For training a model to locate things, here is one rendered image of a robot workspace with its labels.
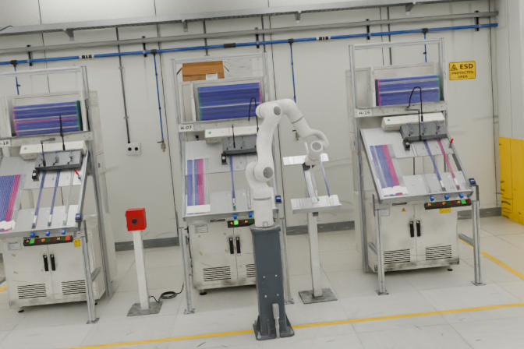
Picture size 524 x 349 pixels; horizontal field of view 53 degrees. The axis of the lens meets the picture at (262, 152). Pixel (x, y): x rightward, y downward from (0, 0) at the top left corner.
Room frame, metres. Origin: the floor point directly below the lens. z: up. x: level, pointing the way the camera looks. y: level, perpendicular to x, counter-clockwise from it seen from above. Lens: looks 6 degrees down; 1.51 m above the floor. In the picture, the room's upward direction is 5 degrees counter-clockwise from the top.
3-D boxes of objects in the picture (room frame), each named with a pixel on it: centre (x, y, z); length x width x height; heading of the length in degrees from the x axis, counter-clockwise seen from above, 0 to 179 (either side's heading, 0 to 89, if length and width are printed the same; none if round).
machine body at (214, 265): (4.40, 0.29, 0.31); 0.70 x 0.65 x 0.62; 92
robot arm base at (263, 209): (3.34, 0.02, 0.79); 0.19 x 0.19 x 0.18
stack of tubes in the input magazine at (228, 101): (4.28, 0.22, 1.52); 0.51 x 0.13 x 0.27; 92
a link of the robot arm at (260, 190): (3.37, 0.04, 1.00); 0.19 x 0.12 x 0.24; 29
